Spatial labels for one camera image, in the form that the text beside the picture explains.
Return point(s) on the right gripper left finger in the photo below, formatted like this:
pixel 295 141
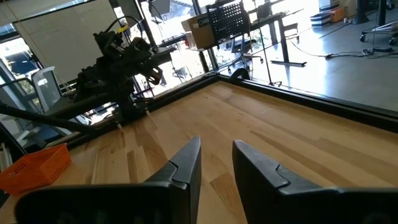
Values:
pixel 124 205

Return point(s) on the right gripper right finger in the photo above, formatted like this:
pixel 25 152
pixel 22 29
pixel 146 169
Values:
pixel 295 205

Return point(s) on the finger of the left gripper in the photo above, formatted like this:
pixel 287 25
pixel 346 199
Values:
pixel 166 50
pixel 160 58

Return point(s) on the orange slotted plastic basket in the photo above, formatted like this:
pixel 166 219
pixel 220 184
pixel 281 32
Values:
pixel 34 169

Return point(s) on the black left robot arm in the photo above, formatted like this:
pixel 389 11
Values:
pixel 105 74

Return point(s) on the brown cardboard box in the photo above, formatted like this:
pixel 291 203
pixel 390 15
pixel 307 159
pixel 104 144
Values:
pixel 200 34

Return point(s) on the black perforated-back chair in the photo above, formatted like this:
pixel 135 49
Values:
pixel 228 20

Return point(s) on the black tripod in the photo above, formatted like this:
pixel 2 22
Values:
pixel 264 46

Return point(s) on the black steel beam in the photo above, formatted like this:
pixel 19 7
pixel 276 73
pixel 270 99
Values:
pixel 46 121

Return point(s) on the black standing desk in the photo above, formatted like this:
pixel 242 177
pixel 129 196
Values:
pixel 283 40

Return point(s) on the black white stacked bins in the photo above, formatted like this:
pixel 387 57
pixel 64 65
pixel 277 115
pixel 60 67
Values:
pixel 320 19

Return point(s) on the orange box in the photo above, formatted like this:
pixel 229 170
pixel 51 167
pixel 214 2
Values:
pixel 338 14

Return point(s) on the black power brick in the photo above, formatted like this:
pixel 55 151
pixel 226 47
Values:
pixel 382 49

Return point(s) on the metal wheeled cart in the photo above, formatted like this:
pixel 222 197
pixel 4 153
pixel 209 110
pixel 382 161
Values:
pixel 379 31

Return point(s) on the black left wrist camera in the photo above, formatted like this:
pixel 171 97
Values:
pixel 141 44

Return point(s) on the black aluminium table frame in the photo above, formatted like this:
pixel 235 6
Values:
pixel 311 99

